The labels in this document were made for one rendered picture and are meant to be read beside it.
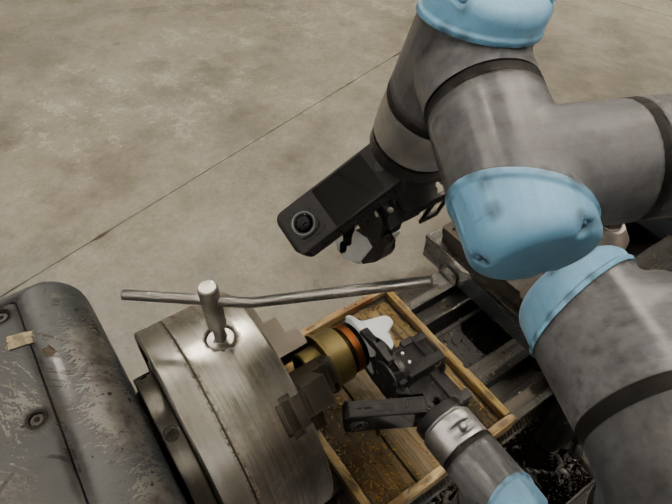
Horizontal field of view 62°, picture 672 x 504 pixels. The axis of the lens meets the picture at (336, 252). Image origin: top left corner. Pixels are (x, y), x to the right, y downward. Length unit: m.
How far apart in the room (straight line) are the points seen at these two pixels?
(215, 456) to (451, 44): 0.47
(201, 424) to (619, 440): 0.40
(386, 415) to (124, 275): 1.89
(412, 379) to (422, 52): 0.51
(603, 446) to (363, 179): 0.27
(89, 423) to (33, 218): 2.37
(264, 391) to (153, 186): 2.35
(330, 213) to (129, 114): 3.07
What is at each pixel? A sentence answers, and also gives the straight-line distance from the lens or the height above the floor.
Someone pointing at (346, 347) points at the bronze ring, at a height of 1.12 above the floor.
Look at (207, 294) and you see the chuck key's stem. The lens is 0.60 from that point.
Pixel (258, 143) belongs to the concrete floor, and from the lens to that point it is 3.09.
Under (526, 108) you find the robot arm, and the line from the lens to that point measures 0.33.
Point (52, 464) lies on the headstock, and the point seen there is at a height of 1.26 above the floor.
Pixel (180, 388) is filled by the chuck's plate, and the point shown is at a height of 1.24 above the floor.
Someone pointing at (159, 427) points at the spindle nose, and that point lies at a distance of 0.69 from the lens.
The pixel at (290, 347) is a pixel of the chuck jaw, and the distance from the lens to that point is 0.81.
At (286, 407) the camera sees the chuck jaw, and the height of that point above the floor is 1.20.
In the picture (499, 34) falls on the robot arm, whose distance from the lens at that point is 0.35.
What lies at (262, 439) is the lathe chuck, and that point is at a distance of 0.64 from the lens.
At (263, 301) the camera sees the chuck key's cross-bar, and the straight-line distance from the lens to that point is 0.59.
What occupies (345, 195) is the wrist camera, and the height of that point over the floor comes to 1.46.
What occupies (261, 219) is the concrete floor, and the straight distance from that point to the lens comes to 2.62.
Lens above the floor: 1.77
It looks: 46 degrees down
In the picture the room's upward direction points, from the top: straight up
